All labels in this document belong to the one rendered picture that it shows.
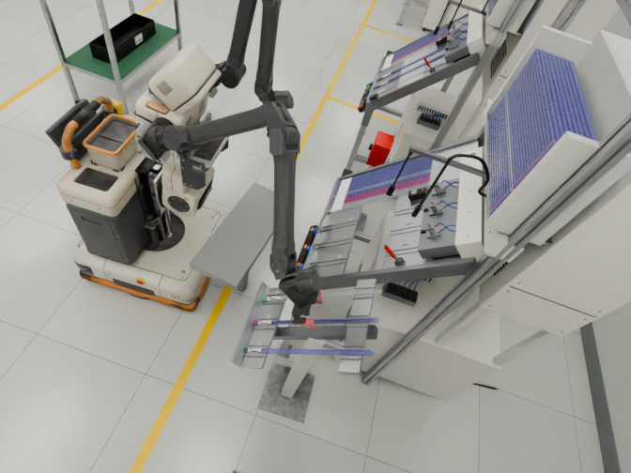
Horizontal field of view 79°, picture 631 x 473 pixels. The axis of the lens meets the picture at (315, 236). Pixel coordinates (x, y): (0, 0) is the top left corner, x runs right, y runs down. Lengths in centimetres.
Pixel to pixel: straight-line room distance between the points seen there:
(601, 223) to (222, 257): 140
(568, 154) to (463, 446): 180
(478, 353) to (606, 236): 88
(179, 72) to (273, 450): 172
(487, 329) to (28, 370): 222
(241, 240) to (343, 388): 101
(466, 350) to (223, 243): 121
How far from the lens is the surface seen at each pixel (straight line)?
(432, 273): 138
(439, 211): 143
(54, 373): 236
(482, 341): 196
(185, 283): 211
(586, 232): 123
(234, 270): 177
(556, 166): 104
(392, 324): 177
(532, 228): 116
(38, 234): 282
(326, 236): 176
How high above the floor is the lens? 212
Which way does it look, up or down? 52 degrees down
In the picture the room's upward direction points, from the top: 19 degrees clockwise
